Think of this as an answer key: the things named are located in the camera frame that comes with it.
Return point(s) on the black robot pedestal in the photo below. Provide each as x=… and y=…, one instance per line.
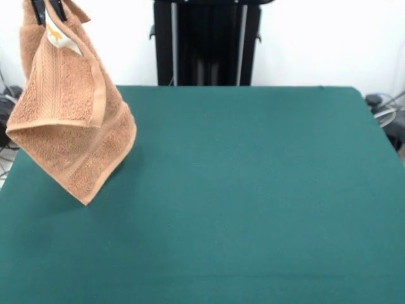
x=205, y=41

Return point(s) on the dark green table cloth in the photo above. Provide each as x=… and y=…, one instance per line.
x=237, y=190

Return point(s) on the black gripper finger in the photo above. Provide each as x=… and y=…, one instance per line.
x=58, y=9
x=39, y=12

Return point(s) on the tan towel with white label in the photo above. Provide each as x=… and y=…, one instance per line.
x=63, y=104

